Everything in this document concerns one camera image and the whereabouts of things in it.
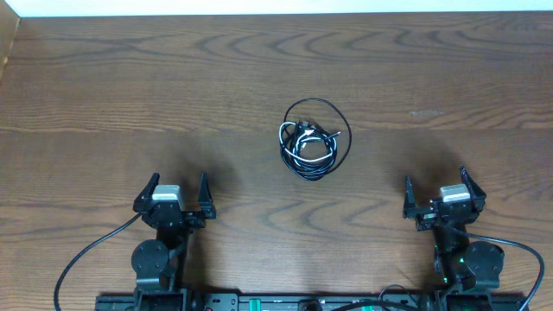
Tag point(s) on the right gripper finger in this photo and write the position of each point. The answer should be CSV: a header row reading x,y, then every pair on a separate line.
x,y
410,208
477,195

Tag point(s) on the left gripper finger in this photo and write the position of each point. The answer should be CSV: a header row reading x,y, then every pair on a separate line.
x,y
205,199
144,201

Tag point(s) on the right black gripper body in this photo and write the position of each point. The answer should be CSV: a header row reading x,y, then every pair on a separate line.
x,y
426,219

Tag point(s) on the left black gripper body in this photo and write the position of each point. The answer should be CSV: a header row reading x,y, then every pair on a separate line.
x,y
174,212

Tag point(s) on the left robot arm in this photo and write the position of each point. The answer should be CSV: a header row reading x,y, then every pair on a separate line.
x,y
157,262

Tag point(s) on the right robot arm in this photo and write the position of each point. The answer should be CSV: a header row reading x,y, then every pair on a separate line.
x,y
470,269

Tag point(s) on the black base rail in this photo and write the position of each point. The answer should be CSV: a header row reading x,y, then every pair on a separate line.
x,y
394,300

